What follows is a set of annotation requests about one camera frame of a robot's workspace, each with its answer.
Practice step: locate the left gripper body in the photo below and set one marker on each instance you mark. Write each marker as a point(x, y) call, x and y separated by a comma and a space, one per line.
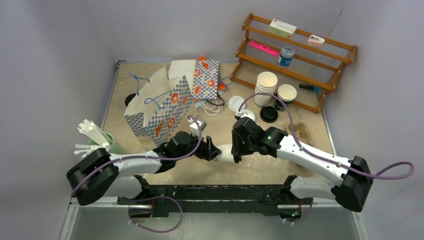
point(193, 145)

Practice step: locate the white cup lid far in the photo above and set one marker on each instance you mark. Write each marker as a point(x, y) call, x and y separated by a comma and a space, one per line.
point(235, 102)

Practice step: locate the stack of flat paper bags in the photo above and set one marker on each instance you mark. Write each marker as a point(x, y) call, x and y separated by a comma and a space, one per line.
point(205, 82)

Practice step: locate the wooden shelf rack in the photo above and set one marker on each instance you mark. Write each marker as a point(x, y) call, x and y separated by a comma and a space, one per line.
point(299, 65)

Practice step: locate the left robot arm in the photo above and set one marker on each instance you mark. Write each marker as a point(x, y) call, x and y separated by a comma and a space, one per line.
point(95, 174)

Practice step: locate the checkered paper bag blue handles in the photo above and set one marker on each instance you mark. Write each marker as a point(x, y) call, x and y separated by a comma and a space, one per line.
point(160, 109)

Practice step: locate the black blue marker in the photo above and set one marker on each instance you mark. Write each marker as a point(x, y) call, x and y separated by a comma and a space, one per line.
point(309, 87)

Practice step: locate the stack of black lids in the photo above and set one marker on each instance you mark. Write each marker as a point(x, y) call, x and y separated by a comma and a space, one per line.
point(129, 98)

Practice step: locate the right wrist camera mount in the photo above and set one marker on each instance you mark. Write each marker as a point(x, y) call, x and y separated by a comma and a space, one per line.
point(241, 114)

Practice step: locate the stack of white paper cups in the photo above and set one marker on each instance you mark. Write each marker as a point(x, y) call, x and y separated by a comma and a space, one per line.
point(265, 87)

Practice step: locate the wrapped white straws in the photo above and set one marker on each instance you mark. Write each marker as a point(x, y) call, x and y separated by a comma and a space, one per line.
point(92, 131)

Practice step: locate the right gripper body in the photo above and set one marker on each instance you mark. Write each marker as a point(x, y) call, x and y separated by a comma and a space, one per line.
point(248, 146)

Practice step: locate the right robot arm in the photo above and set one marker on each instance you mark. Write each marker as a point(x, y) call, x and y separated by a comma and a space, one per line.
point(345, 180)

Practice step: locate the dark paper cup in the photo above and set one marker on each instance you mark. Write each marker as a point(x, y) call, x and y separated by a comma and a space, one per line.
point(286, 93)

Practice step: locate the black lids by cups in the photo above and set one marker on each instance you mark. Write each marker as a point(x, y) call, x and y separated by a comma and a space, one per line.
point(268, 114)

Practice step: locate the white green box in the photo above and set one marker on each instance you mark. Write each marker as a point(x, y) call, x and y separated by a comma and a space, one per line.
point(282, 29)

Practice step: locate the white pink small device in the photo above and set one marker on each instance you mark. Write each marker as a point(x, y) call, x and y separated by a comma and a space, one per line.
point(316, 41)

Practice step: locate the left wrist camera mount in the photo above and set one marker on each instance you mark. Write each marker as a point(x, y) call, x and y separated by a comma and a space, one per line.
point(197, 127)

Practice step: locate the white cup lid near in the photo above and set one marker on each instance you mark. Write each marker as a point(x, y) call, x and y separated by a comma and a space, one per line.
point(251, 114)

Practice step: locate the white cup lid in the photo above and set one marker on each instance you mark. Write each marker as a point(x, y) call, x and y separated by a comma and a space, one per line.
point(235, 102)
point(251, 114)

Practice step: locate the pink highlighter pen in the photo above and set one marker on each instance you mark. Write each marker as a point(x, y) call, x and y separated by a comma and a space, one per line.
point(264, 48)

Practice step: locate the blue white jar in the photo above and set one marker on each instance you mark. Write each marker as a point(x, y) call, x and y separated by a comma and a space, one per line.
point(285, 56)

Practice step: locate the stack of pulp carriers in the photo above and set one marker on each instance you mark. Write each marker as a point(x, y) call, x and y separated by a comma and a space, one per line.
point(301, 131)

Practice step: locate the black aluminium base frame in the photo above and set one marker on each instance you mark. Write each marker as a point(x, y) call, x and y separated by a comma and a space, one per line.
point(283, 200)

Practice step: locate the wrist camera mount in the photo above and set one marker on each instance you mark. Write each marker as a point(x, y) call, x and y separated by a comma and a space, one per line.
point(197, 127)
point(241, 114)

